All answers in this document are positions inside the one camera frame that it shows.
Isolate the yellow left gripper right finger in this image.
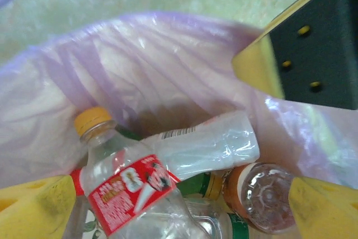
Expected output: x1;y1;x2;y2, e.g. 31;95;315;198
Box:
288;177;358;239

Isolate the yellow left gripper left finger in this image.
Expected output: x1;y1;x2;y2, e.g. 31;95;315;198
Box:
0;176;77;239

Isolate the brown label bottle white cap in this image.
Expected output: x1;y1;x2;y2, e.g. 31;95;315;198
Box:
223;162;298;232

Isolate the clear bottle green label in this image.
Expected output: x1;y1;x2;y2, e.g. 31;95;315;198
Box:
184;196;252;239

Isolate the clear bottle red label yellow cap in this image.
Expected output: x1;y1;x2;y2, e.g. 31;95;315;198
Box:
73;106;213;239

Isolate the purple plastic bin liner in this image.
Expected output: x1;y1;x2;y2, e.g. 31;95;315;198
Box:
0;11;358;195

